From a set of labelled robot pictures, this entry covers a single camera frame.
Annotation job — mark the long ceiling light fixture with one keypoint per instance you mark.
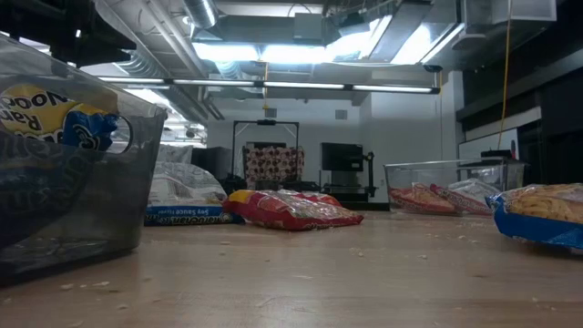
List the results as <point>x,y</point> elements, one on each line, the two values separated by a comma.
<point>300,85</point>

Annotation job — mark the gray plastic bin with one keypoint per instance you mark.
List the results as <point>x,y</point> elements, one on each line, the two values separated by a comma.
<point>114,205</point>

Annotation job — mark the red Maruchan noodle packet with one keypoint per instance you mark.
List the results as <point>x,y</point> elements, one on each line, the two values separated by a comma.
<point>291,215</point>
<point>421,199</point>
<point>469,193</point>

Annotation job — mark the black metal frame stand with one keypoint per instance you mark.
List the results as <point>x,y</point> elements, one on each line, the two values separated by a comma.
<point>265,122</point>

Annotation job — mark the dark cabinet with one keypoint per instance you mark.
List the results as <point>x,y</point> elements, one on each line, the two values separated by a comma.
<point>211,164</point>

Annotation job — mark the round metal air duct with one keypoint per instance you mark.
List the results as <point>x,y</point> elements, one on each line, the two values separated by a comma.
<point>200,11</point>

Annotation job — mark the black box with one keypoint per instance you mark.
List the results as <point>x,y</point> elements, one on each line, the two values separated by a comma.
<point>496,154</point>

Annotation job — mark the bright ceiling light panel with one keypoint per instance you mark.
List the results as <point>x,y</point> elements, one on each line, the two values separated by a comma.
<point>255,52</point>

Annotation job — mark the blue Maruchan noodle packet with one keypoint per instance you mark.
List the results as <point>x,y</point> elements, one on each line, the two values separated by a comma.
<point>36,114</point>
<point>537,228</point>
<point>182,193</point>

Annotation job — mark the black monitor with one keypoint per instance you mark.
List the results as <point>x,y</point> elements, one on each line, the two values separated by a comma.
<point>341,157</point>

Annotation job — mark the clear plastic bin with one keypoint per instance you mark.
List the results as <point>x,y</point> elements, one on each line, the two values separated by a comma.
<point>510,173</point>

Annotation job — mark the square wall vent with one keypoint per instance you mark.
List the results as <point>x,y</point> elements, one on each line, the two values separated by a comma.
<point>341,114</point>
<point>270,112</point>

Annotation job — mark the orange Maruchan noodle packet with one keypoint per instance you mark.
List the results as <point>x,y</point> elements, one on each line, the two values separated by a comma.
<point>321,198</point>

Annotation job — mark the red dotted patterned cloth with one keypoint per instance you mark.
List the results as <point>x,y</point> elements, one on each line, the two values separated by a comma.
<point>273,164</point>

